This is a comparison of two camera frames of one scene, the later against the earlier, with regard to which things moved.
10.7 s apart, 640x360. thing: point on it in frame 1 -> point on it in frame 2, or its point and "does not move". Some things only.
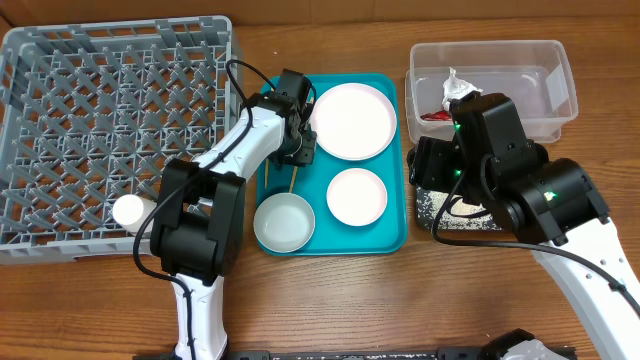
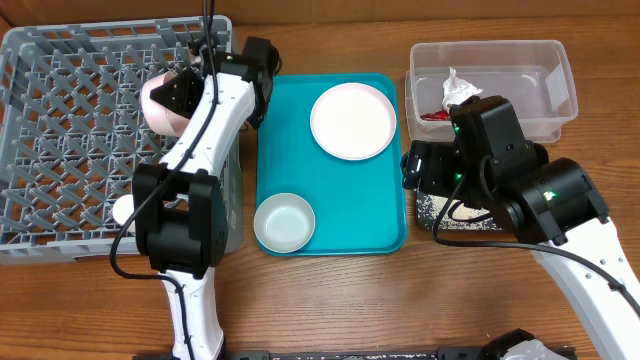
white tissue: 454,88 does not move
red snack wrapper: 439,115 does not move
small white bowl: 357,197 -> 157,116
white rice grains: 429,207 does not move
